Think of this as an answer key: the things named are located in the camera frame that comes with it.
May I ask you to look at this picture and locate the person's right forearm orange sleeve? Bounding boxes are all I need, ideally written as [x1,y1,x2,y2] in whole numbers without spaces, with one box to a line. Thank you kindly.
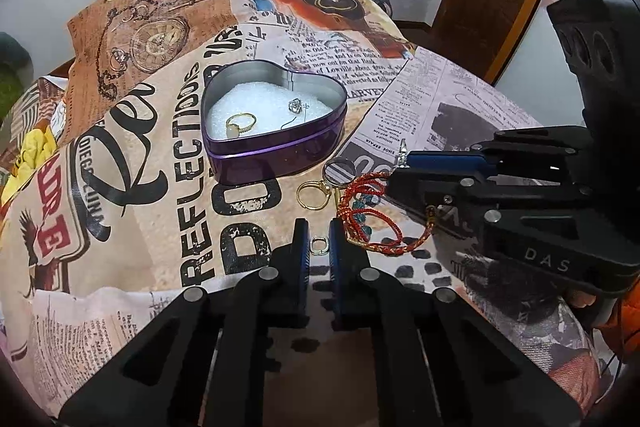
[597,276,640,360]

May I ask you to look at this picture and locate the plain gold ring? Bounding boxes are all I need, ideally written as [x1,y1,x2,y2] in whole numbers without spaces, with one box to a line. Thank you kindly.
[296,180,332,210]

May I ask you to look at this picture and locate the silver pendant necklace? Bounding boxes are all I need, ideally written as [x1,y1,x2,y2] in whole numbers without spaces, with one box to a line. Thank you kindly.
[276,97,307,130]

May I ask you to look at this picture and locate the red cord bracelet teal beads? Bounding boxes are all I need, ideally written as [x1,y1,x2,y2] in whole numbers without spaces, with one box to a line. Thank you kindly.
[335,171,437,254]

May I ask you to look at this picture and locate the green grey cushion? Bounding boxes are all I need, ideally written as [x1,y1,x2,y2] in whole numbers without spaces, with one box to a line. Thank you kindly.
[0,32,34,118]

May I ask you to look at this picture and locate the person's right hand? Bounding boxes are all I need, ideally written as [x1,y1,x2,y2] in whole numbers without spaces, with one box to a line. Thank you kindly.
[569,288,599,311]

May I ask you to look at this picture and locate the white foam pad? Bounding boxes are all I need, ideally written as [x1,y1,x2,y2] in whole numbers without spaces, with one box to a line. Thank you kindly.
[206,80,332,142]

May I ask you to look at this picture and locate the newspaper print blanket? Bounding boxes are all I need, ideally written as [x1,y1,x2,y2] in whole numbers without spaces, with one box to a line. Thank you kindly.
[0,0,601,427]

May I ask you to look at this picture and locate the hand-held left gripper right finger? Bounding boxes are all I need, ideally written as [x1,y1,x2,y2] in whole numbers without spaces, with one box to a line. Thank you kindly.
[327,219,584,427]

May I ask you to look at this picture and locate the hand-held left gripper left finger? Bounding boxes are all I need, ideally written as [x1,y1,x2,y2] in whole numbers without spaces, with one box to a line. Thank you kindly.
[57,218,313,427]

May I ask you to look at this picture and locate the gold ring with white stone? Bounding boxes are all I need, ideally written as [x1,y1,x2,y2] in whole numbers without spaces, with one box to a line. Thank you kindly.
[225,112,258,140]

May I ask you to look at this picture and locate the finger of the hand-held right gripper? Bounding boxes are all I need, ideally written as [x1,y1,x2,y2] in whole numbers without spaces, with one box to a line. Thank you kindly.
[405,126,597,186]
[384,168,640,294]

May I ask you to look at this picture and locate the purple heart-shaped tin box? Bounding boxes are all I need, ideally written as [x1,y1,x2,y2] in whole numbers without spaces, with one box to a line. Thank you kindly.
[201,60,349,186]

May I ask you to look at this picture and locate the yellow cloth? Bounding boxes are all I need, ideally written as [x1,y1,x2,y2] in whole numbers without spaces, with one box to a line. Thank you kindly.
[9,126,64,194]

